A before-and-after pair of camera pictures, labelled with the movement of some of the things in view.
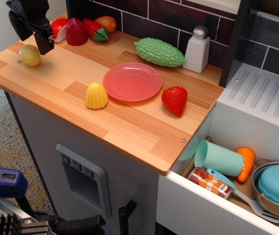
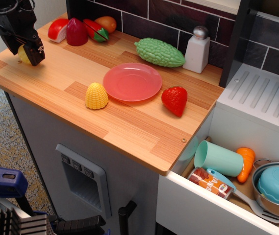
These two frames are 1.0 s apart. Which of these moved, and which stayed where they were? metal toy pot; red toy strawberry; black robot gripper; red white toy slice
Moved: black robot gripper
Stayed: red toy strawberry; red white toy slice; metal toy pot
